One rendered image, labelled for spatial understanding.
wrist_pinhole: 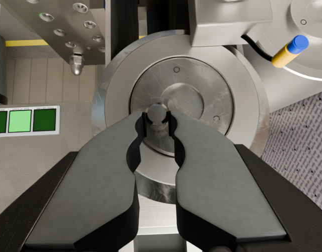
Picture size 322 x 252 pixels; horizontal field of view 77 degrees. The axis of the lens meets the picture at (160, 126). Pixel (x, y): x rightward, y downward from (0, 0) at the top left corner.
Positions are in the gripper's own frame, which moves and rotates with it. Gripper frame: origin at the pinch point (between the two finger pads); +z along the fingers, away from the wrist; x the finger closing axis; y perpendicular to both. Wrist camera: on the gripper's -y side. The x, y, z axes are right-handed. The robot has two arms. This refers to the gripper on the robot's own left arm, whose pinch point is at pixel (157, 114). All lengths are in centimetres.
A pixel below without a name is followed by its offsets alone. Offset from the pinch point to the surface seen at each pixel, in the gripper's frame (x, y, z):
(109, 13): -4.2, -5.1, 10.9
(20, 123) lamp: -34.0, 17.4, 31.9
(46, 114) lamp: -27.9, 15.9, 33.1
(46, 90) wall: -140, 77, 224
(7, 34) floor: -152, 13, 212
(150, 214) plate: -3.6, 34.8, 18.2
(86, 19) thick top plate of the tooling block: -13.0, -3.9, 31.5
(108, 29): -4.3, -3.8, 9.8
